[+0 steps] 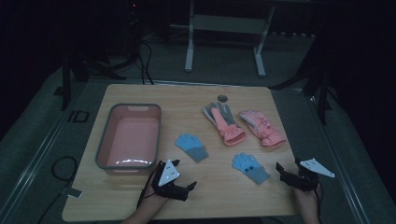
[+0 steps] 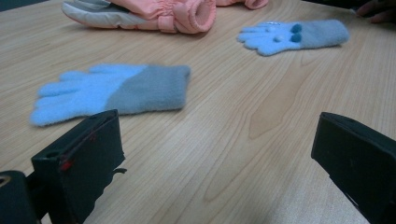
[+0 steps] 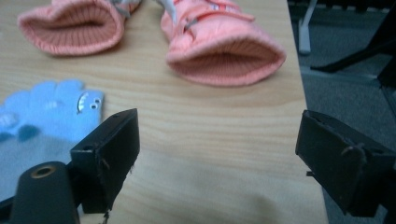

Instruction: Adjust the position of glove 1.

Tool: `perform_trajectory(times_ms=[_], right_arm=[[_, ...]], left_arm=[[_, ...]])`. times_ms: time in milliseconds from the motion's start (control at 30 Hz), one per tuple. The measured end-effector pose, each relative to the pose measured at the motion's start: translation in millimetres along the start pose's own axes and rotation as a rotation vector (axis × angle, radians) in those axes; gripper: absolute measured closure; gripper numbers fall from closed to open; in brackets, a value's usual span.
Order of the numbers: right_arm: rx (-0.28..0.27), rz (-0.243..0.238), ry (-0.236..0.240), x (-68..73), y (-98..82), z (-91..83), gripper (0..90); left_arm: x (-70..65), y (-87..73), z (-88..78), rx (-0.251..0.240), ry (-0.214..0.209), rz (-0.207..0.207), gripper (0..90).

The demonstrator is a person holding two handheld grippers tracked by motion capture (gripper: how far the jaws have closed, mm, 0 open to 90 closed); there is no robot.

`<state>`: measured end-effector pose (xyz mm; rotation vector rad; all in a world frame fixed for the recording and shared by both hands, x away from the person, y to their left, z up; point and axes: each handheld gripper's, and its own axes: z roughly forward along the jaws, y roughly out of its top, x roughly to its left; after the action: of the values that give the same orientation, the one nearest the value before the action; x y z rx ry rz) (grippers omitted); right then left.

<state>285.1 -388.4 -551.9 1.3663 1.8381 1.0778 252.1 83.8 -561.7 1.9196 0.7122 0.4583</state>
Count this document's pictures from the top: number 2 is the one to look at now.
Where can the blue knit glove with pom-poms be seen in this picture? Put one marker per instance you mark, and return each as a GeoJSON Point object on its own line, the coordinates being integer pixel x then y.
{"type": "Point", "coordinates": [274, 40]}

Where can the plain blue grey knit glove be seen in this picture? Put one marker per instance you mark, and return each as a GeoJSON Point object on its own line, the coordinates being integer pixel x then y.
{"type": "Point", "coordinates": [124, 90]}

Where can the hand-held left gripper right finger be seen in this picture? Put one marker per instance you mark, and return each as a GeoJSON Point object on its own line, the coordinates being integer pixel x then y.
{"type": "Point", "coordinates": [358, 161]}

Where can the pink ski glove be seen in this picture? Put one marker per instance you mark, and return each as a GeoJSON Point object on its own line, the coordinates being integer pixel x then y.
{"type": "Point", "coordinates": [255, 3]}
{"type": "Point", "coordinates": [174, 12]}

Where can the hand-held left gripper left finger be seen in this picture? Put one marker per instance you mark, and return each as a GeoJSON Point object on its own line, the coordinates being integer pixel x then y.
{"type": "Point", "coordinates": [84, 155]}

